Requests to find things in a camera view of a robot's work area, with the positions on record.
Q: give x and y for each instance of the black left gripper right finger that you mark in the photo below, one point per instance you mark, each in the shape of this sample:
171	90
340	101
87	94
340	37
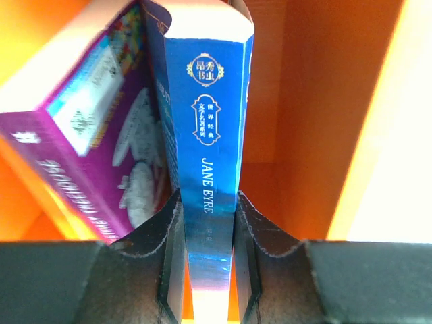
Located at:
283	280

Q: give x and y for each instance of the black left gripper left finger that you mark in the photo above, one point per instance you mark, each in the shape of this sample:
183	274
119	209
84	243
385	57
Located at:
138	279

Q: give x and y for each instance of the purple paperback book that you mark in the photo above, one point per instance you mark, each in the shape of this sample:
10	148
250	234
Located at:
82	113

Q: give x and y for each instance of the Jane Eyre book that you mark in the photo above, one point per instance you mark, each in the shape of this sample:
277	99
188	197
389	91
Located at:
201	53

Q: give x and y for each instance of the orange wooden shelf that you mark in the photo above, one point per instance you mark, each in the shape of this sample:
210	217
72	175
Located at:
312	74

